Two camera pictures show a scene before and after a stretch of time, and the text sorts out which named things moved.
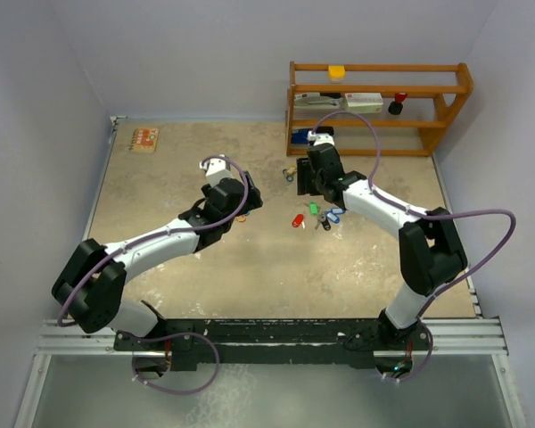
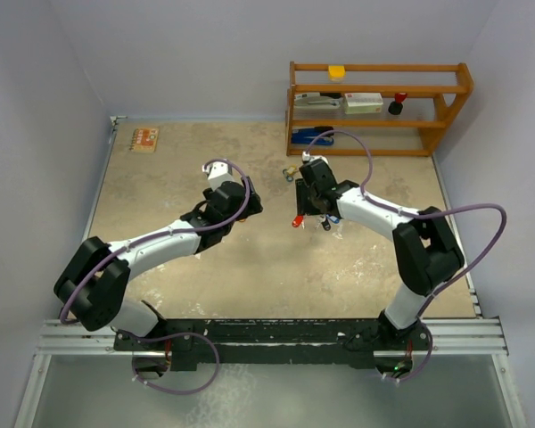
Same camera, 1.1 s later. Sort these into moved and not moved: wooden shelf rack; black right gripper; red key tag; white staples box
Moved: black right gripper
Not moved: red key tag; white staples box; wooden shelf rack
